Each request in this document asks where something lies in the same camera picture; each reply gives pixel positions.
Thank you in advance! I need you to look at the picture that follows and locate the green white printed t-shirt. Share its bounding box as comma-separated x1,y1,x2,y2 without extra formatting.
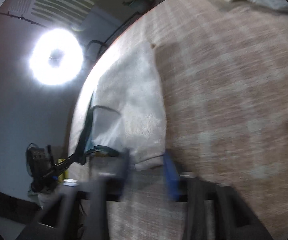
68,41,166,170

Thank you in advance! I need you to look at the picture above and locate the black metal clothes rack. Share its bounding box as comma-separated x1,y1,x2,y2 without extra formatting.
0,0,164,61

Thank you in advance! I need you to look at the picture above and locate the plaid bed blanket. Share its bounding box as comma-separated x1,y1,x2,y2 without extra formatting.
96,0,288,239

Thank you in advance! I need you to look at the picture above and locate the green striped hanging cloth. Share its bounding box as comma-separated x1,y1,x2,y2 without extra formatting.
7,0,98,27

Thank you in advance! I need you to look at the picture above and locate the potted plant in teal pot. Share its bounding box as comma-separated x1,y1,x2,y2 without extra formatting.
122,0,153,14

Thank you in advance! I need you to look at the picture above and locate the bright ring light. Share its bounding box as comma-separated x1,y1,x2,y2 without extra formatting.
29,28,84,86

